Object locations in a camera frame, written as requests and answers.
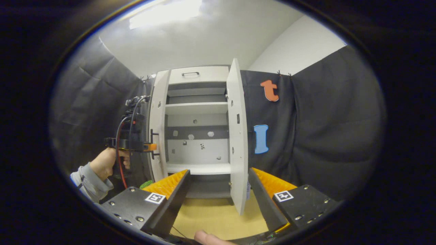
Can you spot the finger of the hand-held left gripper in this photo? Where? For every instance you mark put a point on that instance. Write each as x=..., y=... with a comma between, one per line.
x=150, y=147

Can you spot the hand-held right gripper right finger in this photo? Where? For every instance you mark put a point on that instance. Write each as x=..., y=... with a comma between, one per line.
x=262, y=200

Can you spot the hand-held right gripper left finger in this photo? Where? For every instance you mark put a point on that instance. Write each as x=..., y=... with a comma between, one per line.
x=170, y=211

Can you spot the beige shoe cabinet door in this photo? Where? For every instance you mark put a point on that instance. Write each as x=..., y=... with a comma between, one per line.
x=158, y=115
x=236, y=136

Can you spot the beige double-door shoe cabinet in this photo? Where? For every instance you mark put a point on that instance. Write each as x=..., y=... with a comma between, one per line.
x=197, y=149

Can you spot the white cabinet shelf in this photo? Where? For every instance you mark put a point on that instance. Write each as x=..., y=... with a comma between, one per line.
x=201, y=168
x=196, y=108

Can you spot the beige cabinet drawer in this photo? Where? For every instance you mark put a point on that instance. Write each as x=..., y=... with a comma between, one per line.
x=204, y=79

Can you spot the green and pink object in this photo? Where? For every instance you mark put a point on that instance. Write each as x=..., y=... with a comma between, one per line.
x=146, y=184

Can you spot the black backdrop clip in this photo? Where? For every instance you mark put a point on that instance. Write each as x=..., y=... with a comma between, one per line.
x=146, y=78
x=283, y=73

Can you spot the black backdrop cloth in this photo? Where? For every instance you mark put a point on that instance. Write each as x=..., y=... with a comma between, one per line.
x=323, y=136

